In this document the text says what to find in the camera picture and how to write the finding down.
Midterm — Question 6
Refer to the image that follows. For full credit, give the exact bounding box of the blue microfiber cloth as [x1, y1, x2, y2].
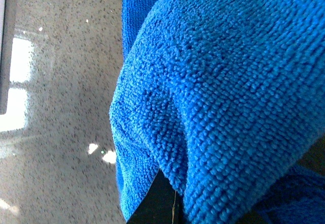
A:
[110, 0, 324, 223]

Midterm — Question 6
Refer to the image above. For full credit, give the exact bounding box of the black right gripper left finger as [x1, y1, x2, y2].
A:
[127, 171, 184, 224]

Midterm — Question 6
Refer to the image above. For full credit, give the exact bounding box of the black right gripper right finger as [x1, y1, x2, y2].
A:
[298, 137, 325, 176]

